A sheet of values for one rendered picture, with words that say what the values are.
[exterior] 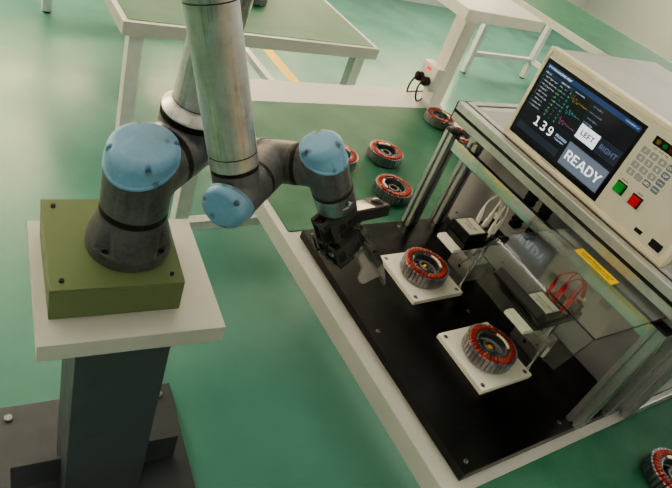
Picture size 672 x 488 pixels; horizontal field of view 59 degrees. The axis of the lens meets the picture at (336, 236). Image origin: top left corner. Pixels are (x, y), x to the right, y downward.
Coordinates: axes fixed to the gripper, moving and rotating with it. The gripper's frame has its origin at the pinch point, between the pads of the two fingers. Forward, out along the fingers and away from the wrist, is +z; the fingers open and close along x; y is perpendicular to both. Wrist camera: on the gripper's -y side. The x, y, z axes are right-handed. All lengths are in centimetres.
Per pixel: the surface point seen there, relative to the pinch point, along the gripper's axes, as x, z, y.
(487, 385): 31.7, 14.2, -1.1
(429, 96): -66, 45, -93
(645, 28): -209, 350, -629
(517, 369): 32.6, 19.3, -10.0
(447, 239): 5.0, 8.4, -21.2
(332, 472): -4, 83, 25
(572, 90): 15, -20, -48
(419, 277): 5.9, 10.8, -10.5
